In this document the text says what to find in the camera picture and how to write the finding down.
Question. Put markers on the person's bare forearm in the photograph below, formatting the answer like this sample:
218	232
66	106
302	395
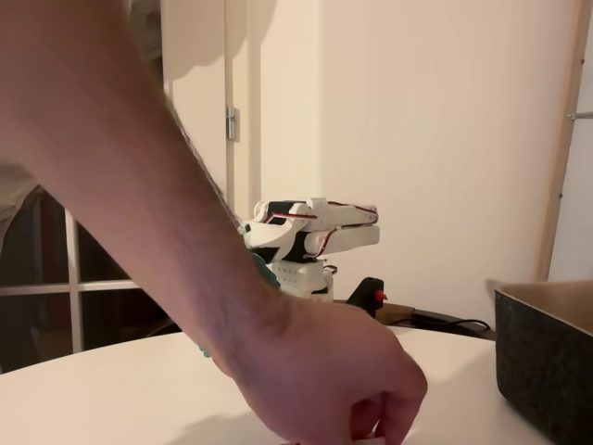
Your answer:
116	139

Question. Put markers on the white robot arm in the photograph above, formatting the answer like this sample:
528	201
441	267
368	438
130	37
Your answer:
343	236

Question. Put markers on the black clamp with red knob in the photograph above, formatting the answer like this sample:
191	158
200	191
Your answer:
368	292

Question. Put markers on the teal gripper black servo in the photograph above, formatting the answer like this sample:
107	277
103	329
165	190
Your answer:
265	234

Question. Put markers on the metal hook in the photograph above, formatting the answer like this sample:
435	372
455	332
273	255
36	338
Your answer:
581	116

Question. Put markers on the white framed glass door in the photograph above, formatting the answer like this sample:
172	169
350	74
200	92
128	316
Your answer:
74	278

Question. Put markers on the light wooden post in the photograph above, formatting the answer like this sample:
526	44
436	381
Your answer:
563	139

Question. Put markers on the metal door hinge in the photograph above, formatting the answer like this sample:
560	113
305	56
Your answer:
232	123

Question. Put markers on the dark grey felt basket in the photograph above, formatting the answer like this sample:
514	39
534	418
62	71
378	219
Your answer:
542	361

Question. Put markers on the person's hand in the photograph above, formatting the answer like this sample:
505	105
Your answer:
324	371

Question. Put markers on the pale frosted panel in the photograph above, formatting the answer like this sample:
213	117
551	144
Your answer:
584	194

